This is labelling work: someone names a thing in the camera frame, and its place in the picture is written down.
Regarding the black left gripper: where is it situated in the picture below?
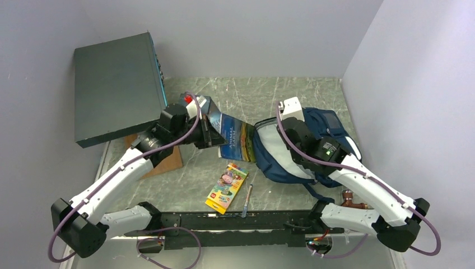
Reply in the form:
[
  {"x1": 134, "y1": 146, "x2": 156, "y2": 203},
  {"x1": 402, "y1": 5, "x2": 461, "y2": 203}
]
[{"x1": 171, "y1": 114, "x2": 229, "y2": 149}]

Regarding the Animal Farm book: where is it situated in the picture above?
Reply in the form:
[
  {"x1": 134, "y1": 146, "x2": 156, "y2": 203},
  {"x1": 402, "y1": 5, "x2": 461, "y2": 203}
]
[{"x1": 208, "y1": 112, "x2": 256, "y2": 163}]

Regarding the navy blue student backpack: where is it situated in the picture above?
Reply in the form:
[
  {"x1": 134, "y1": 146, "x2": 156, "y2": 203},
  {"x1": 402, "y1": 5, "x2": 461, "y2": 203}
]
[{"x1": 253, "y1": 108, "x2": 362, "y2": 203}]

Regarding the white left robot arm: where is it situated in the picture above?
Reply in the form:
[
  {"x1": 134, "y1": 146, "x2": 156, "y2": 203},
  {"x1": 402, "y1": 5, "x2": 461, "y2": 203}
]
[{"x1": 51, "y1": 101, "x2": 226, "y2": 258}]

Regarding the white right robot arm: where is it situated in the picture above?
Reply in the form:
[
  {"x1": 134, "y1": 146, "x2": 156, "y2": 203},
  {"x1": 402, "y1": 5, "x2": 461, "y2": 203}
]
[{"x1": 271, "y1": 117, "x2": 430, "y2": 252}]

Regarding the Nineteen Eighty-Four book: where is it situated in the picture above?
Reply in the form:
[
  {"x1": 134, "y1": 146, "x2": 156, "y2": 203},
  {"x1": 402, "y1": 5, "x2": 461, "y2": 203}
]
[{"x1": 178, "y1": 94, "x2": 222, "y2": 125}]

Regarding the yellow crayon box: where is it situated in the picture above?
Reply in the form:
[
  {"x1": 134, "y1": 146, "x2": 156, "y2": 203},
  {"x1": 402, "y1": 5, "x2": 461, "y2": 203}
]
[{"x1": 205, "y1": 163, "x2": 249, "y2": 214}]

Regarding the wooden board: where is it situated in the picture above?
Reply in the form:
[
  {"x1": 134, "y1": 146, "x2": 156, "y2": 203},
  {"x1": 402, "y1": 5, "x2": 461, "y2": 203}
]
[{"x1": 124, "y1": 134, "x2": 183, "y2": 179}]

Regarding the copper pipe fitting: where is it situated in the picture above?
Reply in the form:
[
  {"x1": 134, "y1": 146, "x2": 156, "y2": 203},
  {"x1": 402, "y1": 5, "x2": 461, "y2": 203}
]
[{"x1": 341, "y1": 189, "x2": 368, "y2": 210}]

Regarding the blue pen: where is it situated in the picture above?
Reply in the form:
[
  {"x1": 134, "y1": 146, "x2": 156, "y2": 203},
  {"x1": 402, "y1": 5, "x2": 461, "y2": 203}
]
[{"x1": 241, "y1": 184, "x2": 253, "y2": 218}]

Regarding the dark grey metal equipment box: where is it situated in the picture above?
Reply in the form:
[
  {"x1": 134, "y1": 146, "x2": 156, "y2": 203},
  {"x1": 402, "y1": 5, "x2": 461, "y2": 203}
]
[{"x1": 73, "y1": 32, "x2": 168, "y2": 148}]

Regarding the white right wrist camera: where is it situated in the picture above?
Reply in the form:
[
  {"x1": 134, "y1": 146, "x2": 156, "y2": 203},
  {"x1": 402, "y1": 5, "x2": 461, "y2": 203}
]
[{"x1": 278, "y1": 97, "x2": 305, "y2": 122}]

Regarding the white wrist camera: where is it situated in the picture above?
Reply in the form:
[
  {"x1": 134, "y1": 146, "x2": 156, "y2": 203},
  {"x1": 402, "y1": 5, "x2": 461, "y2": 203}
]
[
  {"x1": 184, "y1": 95, "x2": 207, "y2": 119},
  {"x1": 278, "y1": 97, "x2": 305, "y2": 122}
]

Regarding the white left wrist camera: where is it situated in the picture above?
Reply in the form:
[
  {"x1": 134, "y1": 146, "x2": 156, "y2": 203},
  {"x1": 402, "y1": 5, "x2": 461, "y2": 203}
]
[{"x1": 184, "y1": 95, "x2": 207, "y2": 119}]

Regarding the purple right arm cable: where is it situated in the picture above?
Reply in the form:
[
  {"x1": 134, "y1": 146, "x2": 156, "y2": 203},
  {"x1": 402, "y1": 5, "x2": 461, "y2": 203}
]
[{"x1": 276, "y1": 102, "x2": 443, "y2": 259}]

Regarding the aluminium frame rail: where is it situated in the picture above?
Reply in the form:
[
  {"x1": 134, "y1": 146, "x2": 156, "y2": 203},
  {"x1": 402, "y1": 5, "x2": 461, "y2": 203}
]
[{"x1": 59, "y1": 141, "x2": 407, "y2": 269}]

